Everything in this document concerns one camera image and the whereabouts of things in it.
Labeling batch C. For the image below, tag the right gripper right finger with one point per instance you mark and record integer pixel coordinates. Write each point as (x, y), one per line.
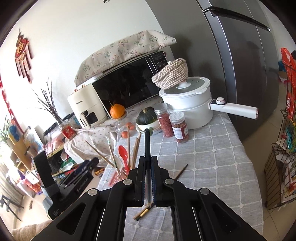
(197, 214)

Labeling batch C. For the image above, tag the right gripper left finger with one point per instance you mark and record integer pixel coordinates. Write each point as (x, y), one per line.
(99, 215)

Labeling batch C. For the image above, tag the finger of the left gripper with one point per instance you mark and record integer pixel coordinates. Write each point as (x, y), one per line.
(87, 165)

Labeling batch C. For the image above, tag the disposable bamboo chopsticks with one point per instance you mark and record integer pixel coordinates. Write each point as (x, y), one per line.
(113, 158)

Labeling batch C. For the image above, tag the pink perforated utensil holder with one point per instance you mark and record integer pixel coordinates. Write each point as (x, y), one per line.
(115, 178)

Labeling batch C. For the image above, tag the red plastic spoon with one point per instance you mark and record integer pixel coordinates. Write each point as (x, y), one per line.
(124, 155)

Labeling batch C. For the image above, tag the dark brown-black chopstick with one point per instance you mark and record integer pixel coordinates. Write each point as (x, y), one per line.
(147, 148)

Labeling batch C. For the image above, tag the white plastic spoon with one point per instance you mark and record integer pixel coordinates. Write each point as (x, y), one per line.
(118, 162)

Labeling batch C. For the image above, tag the cream fuzzy sleeve forearm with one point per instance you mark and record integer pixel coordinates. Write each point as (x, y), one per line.
(29, 232)

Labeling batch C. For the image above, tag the floral cloth on table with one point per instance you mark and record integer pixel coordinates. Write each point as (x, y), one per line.
(79, 151)

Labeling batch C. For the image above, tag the glass jar with tomatoes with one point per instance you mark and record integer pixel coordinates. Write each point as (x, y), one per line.
(122, 127)

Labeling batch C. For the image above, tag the grey checked tablecloth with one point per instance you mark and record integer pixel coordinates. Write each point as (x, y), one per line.
(216, 160)

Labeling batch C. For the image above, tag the cream air fryer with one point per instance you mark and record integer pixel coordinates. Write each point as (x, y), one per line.
(87, 106)

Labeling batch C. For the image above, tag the orange mandarin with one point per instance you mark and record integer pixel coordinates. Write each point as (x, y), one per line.
(116, 110)

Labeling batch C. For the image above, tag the dry branches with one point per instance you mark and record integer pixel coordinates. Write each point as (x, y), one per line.
(47, 102)

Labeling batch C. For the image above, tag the white bowl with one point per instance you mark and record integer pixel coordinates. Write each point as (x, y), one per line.
(155, 127)

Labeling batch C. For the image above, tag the green kabocha squash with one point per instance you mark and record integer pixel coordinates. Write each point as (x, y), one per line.
(146, 116)

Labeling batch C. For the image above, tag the jar with red label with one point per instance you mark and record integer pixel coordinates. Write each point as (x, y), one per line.
(179, 126)

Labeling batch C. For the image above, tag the black microwave oven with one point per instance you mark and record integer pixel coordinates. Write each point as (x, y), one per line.
(131, 83)

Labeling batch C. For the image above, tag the jar of red goji berries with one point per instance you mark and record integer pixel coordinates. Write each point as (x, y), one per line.
(163, 115)

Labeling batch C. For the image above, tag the white electric pot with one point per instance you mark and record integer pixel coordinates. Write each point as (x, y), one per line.
(193, 97)

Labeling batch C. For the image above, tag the red chinese knot decoration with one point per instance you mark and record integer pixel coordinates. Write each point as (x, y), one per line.
(23, 57)

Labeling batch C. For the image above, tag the floral cloth cover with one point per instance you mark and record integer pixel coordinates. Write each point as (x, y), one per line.
(121, 51)

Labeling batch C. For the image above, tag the grey refrigerator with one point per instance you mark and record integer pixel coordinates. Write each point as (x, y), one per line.
(230, 43)

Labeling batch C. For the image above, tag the black wire rack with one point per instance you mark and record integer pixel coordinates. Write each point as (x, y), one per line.
(279, 169)

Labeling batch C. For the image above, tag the woven rope basket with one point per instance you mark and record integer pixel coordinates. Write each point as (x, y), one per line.
(172, 74)

